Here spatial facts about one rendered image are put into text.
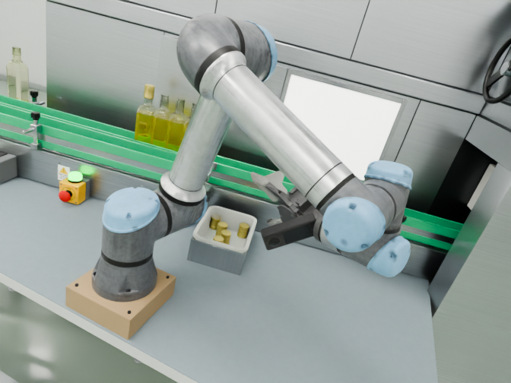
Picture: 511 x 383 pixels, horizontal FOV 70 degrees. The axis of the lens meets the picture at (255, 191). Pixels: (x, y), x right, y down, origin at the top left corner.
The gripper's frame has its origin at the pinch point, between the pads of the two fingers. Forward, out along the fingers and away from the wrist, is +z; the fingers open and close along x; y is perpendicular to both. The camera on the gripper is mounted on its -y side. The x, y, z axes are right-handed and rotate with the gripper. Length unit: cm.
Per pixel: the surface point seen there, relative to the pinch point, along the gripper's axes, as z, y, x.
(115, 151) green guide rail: 62, -10, 2
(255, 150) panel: 45, 33, -20
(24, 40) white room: 492, 54, 0
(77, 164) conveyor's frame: 71, -21, 1
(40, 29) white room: 473, 73, 7
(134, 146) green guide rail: 64, -2, -1
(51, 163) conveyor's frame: 79, -27, 3
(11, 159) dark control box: 87, -36, 8
